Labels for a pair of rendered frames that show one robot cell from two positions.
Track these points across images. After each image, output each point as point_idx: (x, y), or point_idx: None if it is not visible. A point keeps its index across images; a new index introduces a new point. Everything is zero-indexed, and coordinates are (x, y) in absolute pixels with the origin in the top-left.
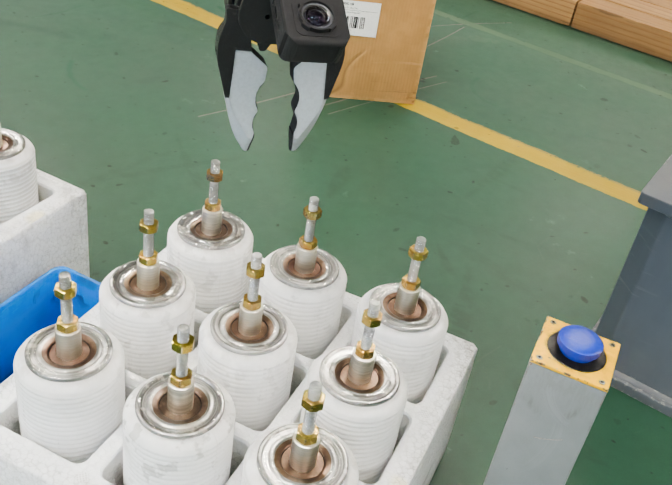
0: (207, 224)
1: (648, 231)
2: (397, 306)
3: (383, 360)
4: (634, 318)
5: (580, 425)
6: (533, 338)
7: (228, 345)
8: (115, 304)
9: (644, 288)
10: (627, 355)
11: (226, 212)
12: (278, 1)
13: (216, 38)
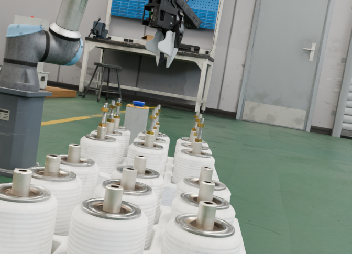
0: (106, 133)
1: (22, 108)
2: (118, 127)
3: (144, 131)
4: (26, 143)
5: (146, 121)
6: (2, 181)
7: (164, 140)
8: (164, 150)
9: (27, 129)
10: (25, 159)
11: (86, 134)
12: (195, 14)
13: (180, 31)
